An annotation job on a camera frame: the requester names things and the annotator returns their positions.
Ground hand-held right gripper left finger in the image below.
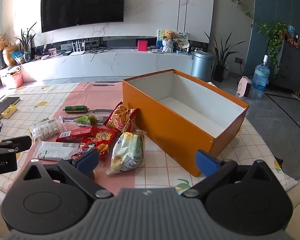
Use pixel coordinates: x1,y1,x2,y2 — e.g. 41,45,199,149
22,149,114,200

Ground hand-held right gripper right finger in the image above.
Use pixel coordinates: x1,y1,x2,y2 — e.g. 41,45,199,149
182,149,278,198

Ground red cartoon snack packet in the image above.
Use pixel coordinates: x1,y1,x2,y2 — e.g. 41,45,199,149
71,127,118,161

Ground red snack box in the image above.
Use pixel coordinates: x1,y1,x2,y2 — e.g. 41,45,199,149
56,126,97,143

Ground clear packet of white candies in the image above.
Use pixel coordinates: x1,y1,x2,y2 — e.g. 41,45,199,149
29,118,65,142

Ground white green packet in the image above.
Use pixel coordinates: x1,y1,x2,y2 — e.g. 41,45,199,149
32,140,81,161

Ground green raisin packet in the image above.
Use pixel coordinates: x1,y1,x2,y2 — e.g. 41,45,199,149
59,114,103,127

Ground yellow white chips bag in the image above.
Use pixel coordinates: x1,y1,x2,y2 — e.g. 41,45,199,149
105,130,148,175

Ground orange striped chips packet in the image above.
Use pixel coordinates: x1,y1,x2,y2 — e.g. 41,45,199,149
103,102,140,133

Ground green sausage stick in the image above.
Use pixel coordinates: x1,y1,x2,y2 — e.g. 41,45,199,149
64,105,89,113

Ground orange cardboard box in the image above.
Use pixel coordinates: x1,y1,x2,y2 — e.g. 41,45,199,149
122,69,249,177

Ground small yellow box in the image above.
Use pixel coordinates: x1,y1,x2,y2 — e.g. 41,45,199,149
1,104,17,119

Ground dark book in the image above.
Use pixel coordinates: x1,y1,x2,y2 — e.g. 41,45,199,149
0,97,21,120

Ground pink table mat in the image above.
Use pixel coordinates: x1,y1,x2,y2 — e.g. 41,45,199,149
5,81,150,198

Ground gold round vase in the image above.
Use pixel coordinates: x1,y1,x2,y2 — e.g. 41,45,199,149
2,44,19,67

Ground blue snack bag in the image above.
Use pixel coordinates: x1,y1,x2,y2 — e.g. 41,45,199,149
12,51,24,64

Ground small pink heater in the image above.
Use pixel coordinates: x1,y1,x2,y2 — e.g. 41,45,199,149
236,76,253,98

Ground dried yellow flowers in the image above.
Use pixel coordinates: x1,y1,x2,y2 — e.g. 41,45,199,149
0,34,9,69

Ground long leaf plant in glass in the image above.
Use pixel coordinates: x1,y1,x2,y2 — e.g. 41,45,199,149
14,22,38,63

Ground silver trash can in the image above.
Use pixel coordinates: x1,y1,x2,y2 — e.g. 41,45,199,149
191,51,215,82

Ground blue water jug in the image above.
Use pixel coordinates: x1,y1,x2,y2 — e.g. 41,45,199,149
251,54,271,99

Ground white router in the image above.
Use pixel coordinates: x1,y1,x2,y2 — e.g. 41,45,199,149
69,40,87,56

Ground white marble television cabinet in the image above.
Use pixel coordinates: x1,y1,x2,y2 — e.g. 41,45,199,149
20,47,194,83

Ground potted snake plant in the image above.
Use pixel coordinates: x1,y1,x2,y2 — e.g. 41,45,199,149
204,31,238,83

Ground white knitted basket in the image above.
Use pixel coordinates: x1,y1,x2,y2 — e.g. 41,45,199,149
162,40,174,53

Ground round hand fan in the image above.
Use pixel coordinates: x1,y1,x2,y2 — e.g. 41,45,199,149
174,31,190,51

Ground dark grey sideboard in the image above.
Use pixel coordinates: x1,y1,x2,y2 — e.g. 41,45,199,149
270,40,300,93

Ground brown teddy bear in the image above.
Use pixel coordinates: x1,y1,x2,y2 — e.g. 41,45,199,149
162,30,176,42

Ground blue green picture card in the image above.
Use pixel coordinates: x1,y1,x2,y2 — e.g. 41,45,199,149
157,29,167,48

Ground trailing green pot plant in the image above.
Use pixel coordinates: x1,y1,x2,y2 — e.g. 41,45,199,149
259,21,289,68

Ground black cables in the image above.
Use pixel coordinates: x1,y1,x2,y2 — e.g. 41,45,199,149
89,45,112,62

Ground black wall television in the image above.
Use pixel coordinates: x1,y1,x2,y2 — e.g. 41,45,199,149
41,0,126,33

